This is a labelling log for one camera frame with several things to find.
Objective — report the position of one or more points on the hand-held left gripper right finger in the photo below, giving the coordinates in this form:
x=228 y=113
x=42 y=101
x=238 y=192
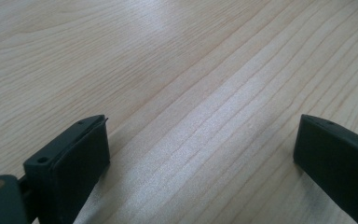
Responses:
x=335 y=161

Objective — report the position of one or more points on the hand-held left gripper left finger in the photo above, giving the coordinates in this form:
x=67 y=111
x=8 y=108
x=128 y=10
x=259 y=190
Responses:
x=71 y=165

